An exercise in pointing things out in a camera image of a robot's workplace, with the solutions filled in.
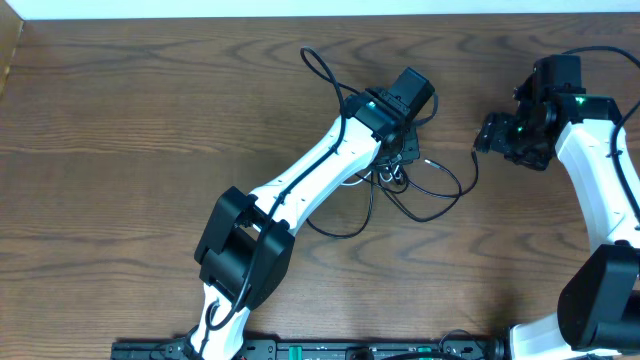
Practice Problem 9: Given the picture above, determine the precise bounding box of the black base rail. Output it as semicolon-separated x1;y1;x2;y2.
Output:
110;337;510;360

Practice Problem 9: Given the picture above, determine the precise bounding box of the brown cardboard box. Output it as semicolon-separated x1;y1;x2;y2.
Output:
0;0;24;93

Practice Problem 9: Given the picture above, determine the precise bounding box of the black USB cable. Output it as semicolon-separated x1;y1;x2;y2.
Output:
305;149;480;240

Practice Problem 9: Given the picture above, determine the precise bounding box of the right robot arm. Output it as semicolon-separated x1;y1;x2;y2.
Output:
474;50;639;359

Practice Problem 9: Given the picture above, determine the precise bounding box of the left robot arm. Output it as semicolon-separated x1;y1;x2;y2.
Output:
188;88;433;359

